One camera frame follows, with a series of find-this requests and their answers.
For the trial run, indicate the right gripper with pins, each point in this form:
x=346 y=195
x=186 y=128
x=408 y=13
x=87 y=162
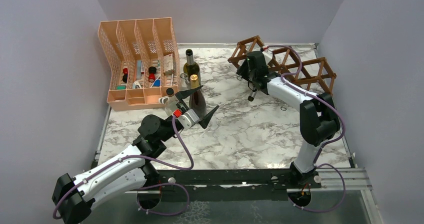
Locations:
x=242 y=71

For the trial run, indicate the green bottle silver cap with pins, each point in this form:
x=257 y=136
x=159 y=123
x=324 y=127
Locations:
x=253 y=91

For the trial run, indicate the orange plastic desk organizer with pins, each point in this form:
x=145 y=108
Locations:
x=137 y=44

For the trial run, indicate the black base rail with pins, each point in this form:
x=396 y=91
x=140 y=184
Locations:
x=226 y=185

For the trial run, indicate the red black cap item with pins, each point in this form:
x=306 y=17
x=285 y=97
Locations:
x=152 y=70

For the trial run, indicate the dark green wine bottle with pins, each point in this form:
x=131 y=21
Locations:
x=191 y=67

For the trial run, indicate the dark red gold-foil bottle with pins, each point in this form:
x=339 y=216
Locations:
x=197 y=101

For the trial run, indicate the brown wooden wine rack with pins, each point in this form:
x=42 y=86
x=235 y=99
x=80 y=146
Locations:
x=314 y=72

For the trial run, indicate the clear bottle with white label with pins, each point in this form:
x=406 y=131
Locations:
x=171 y=102

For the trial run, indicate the red black small item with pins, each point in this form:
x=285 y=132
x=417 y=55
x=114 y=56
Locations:
x=125 y=75

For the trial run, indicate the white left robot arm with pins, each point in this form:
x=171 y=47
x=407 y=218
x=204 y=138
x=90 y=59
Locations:
x=76 y=197

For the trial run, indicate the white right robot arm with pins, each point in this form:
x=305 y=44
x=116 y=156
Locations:
x=318 y=120

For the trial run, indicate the clear glass bottle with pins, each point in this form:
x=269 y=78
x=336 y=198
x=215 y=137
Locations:
x=185 y=78

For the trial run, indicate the white box in organizer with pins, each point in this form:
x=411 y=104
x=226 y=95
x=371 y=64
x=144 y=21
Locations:
x=168 y=64

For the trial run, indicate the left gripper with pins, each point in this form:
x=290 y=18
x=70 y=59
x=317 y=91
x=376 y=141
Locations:
x=204 y=121

